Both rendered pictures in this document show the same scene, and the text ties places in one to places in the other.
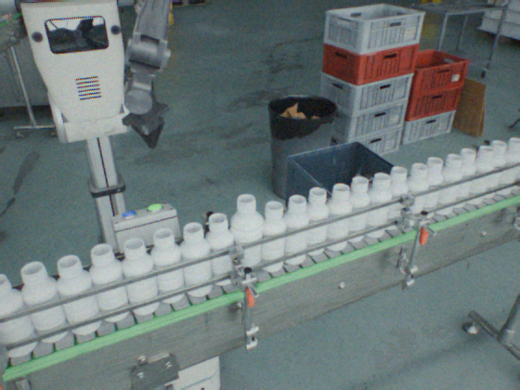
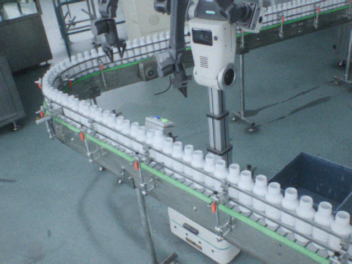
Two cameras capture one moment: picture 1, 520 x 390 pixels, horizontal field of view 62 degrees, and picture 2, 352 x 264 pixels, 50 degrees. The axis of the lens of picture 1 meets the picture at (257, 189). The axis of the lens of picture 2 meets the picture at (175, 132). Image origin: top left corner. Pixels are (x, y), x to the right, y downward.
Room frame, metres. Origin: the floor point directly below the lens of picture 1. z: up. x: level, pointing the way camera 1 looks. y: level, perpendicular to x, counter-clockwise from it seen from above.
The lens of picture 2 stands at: (0.43, -1.39, 1.98)
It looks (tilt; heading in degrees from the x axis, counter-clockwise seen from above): 30 degrees down; 75
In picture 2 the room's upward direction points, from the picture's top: 7 degrees counter-clockwise
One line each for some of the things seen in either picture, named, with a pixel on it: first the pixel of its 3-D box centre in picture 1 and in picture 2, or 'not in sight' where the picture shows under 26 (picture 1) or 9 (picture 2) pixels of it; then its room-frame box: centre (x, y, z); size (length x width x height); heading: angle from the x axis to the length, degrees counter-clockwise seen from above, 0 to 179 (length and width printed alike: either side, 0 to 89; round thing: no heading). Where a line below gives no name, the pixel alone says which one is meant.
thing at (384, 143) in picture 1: (357, 137); not in sight; (3.32, -0.84, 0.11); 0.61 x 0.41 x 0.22; 122
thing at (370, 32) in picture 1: (373, 27); not in sight; (3.32, -0.84, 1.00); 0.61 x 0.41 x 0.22; 123
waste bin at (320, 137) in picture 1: (299, 149); not in sight; (2.68, -0.29, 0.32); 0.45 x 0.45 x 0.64
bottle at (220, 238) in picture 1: (220, 249); (153, 146); (0.72, 0.08, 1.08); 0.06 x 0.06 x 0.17
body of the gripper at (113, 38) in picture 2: not in sight; (112, 37); (0.68, 0.48, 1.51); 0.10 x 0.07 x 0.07; 26
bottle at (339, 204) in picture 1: (337, 217); (199, 169); (0.84, -0.19, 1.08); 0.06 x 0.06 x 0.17
